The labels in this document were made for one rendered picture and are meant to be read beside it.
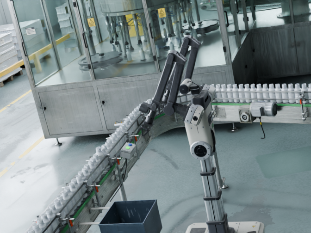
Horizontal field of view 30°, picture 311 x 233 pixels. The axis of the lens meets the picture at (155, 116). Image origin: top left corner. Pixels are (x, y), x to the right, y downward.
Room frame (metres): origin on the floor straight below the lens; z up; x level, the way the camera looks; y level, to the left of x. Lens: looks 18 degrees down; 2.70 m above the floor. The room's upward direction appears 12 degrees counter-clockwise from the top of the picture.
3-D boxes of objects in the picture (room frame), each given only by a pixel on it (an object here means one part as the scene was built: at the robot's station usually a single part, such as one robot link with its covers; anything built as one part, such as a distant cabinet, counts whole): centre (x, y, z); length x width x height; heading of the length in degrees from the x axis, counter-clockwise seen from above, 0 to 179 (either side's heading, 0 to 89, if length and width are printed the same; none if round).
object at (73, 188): (3.62, 0.65, 1.08); 0.06 x 0.06 x 0.17
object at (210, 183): (4.07, -0.31, 0.65); 0.11 x 0.11 x 0.40; 70
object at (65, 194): (3.51, 0.69, 1.08); 0.06 x 0.06 x 0.17
